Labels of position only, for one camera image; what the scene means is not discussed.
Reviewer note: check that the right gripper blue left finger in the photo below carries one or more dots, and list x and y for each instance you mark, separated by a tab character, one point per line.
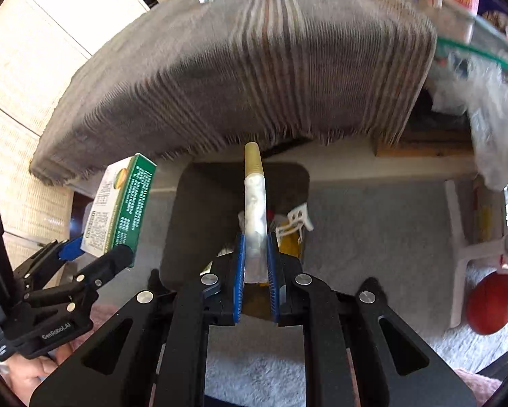
239	276

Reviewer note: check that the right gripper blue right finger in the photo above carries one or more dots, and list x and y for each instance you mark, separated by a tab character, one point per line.
273	281

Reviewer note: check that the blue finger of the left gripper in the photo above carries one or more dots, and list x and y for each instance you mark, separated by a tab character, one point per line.
72	249
102	270

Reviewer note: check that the gold tip white tube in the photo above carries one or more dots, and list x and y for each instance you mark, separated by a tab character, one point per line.
255	217

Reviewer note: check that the green white medicine box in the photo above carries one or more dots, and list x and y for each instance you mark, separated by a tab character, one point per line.
117	211

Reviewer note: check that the white plastic packaging frame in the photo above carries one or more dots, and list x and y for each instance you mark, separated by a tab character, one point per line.
297	220

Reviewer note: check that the black trash bin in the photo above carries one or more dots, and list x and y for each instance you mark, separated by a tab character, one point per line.
205	219

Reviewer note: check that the person's left hand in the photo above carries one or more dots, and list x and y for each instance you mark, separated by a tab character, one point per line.
25	375

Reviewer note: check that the grey plaid table cloth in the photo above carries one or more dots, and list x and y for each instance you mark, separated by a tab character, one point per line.
192	78

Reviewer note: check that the red ball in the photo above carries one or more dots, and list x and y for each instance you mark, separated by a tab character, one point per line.
487	305

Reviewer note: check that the clear plastic bag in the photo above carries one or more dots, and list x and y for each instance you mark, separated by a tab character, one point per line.
475	87

